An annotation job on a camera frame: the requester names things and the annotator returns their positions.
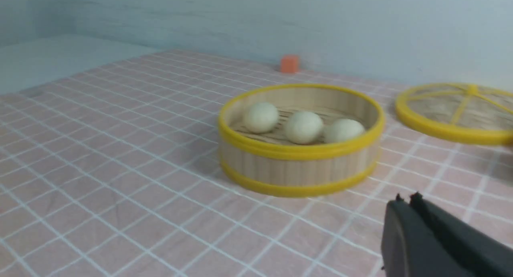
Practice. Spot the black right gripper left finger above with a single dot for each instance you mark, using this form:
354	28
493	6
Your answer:
410	249

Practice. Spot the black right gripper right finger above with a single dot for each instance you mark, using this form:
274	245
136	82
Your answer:
473	250

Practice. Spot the white steamed bun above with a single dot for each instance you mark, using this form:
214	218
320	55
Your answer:
261	117
342	130
303	127

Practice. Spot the yellow bamboo steamer lid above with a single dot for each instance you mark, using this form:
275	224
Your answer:
458	112

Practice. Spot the bamboo steamer tray yellow rims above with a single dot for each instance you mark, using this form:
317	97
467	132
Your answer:
273	166

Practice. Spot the orange cube block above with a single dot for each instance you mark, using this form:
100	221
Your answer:
290	64

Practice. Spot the pink checkered tablecloth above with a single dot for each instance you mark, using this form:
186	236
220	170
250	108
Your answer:
113	172

